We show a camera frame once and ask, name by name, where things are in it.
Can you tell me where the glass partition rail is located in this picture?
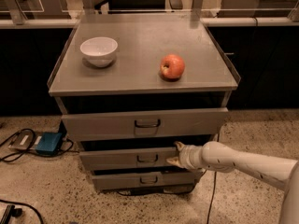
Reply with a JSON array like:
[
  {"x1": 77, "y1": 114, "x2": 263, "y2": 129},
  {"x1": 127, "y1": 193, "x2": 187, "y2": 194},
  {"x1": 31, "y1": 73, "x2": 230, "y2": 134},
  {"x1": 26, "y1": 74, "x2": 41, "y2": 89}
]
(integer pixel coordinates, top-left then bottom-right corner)
[{"x1": 0, "y1": 0, "x2": 299, "y2": 28}]

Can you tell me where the grey metal drawer cabinet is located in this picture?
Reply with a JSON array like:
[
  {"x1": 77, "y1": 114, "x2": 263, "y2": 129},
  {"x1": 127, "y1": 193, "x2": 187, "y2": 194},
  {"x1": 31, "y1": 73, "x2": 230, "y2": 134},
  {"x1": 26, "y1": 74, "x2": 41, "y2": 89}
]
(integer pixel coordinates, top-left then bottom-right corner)
[{"x1": 48, "y1": 13, "x2": 240, "y2": 195}]

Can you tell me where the red apple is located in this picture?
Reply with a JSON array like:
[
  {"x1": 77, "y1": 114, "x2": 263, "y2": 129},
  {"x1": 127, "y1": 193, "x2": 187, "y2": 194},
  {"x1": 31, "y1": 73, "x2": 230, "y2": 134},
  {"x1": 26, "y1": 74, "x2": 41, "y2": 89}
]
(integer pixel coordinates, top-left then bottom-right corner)
[{"x1": 160, "y1": 54, "x2": 185, "y2": 79}]

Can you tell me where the grey background desk right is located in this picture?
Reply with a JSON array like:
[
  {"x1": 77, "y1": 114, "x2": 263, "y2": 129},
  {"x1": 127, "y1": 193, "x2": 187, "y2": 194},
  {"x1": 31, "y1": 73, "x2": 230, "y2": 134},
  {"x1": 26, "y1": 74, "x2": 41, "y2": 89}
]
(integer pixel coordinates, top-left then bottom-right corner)
[{"x1": 218, "y1": 0, "x2": 298, "y2": 18}]

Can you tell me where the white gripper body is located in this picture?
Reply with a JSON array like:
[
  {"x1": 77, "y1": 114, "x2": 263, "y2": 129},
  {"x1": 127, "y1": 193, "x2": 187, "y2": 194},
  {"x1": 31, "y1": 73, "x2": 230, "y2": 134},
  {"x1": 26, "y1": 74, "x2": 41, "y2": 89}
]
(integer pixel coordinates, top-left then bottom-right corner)
[{"x1": 178, "y1": 145, "x2": 204, "y2": 170}]

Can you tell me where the white ceramic bowl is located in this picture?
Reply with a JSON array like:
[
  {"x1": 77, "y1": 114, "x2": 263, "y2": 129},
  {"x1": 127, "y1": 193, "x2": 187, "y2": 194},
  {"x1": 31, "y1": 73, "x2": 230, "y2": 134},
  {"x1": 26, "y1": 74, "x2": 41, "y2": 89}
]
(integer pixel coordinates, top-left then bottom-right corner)
[{"x1": 80, "y1": 36, "x2": 118, "y2": 67}]

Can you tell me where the grey top drawer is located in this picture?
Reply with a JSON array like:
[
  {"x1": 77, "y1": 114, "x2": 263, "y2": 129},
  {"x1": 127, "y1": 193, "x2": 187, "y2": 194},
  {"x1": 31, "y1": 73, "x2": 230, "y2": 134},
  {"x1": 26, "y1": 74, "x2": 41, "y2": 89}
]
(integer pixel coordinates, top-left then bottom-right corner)
[{"x1": 62, "y1": 107, "x2": 228, "y2": 141}]

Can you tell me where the black power strip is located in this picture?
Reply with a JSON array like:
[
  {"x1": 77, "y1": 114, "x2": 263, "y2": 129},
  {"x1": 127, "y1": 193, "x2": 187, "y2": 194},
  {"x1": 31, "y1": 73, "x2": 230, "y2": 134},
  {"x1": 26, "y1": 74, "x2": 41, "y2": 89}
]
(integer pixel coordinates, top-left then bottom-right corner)
[{"x1": 0, "y1": 204, "x2": 22, "y2": 224}]

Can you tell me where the black cable bottom left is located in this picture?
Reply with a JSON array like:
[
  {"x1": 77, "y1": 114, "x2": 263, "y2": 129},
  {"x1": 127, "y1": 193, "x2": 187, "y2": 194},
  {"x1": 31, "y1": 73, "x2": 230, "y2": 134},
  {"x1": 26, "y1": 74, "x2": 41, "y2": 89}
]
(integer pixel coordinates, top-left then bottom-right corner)
[{"x1": 0, "y1": 198, "x2": 45, "y2": 224}]

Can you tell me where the black cable left floor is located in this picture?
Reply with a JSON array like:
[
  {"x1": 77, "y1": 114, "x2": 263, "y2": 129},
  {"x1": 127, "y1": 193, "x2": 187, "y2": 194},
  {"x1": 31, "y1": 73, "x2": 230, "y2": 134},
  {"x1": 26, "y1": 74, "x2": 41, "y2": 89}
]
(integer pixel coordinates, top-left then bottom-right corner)
[{"x1": 0, "y1": 128, "x2": 76, "y2": 163}]

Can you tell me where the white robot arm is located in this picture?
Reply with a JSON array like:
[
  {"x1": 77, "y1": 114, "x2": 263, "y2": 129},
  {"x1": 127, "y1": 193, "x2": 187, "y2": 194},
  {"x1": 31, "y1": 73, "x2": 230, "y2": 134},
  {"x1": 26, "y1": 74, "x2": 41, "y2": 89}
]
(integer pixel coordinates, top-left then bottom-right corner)
[{"x1": 166, "y1": 141, "x2": 299, "y2": 224}]

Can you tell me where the silver flat device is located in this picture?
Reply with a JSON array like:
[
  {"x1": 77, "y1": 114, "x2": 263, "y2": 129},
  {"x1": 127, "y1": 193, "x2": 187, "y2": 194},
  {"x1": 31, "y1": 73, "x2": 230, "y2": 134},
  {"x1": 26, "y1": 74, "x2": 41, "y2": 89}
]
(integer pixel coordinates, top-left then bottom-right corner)
[{"x1": 8, "y1": 131, "x2": 42, "y2": 150}]

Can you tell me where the blue box device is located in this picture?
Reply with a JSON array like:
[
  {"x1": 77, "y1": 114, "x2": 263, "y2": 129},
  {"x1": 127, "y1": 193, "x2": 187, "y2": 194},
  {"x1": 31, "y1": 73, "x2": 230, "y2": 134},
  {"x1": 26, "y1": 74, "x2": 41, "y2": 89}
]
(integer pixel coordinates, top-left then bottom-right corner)
[{"x1": 35, "y1": 133, "x2": 63, "y2": 155}]

